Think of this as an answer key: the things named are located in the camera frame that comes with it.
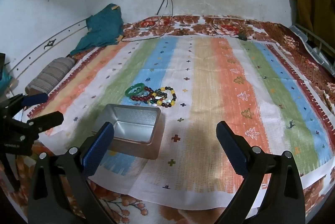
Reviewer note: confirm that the small black device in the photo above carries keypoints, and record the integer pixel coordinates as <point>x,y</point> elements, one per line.
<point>242,37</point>

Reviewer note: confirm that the teal cloth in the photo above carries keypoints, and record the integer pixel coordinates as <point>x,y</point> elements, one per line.
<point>103,27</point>

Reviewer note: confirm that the green jade bangle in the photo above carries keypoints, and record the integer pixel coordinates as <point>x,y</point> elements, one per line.
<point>128,90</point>

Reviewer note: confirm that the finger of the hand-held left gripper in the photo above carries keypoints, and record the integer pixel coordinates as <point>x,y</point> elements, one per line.
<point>34,99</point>
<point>49,120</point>

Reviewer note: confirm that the teal object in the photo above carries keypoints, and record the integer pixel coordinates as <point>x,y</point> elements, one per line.
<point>5,74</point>

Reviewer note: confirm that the grey plastic basket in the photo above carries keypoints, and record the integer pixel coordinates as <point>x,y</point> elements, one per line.
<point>310,43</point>

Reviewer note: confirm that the striped colourful cloth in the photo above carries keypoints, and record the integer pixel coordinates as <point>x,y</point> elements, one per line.
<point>219,82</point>

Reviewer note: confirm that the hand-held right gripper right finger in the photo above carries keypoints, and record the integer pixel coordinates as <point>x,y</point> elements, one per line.
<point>233,150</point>

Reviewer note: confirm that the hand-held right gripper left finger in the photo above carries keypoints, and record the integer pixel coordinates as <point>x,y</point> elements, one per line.
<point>98,150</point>

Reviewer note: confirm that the rolled striped grey pillow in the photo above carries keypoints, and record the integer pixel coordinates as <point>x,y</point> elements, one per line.
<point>51,73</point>

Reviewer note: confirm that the rectangular silver metal tin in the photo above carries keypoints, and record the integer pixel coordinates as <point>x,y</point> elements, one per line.
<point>130,115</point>

